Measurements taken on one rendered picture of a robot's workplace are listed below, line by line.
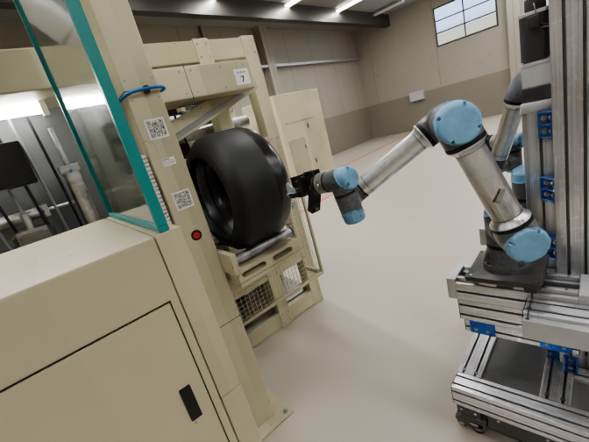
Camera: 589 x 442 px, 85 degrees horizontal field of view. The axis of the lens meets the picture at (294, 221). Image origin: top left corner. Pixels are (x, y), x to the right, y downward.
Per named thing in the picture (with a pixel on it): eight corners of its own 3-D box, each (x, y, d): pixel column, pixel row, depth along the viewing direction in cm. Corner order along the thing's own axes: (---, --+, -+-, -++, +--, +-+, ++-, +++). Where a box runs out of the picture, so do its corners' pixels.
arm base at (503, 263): (535, 257, 117) (534, 232, 114) (528, 278, 107) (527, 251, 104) (488, 253, 127) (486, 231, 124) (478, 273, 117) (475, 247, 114)
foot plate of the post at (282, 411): (251, 451, 153) (250, 447, 152) (226, 420, 174) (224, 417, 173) (294, 411, 168) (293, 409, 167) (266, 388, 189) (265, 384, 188)
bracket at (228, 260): (236, 277, 137) (229, 256, 134) (200, 261, 168) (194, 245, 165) (243, 273, 139) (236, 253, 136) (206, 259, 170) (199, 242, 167)
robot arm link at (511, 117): (531, 73, 124) (495, 182, 154) (549, 67, 127) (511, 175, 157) (504, 68, 133) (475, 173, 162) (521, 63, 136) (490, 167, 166)
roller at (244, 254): (234, 262, 139) (229, 255, 141) (233, 268, 142) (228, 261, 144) (294, 231, 158) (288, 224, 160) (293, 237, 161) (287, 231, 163)
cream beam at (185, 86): (146, 106, 145) (133, 70, 141) (134, 117, 165) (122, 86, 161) (256, 87, 179) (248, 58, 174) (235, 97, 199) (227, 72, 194)
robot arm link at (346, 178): (349, 195, 100) (339, 169, 98) (326, 198, 109) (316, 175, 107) (364, 184, 104) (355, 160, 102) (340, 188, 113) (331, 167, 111)
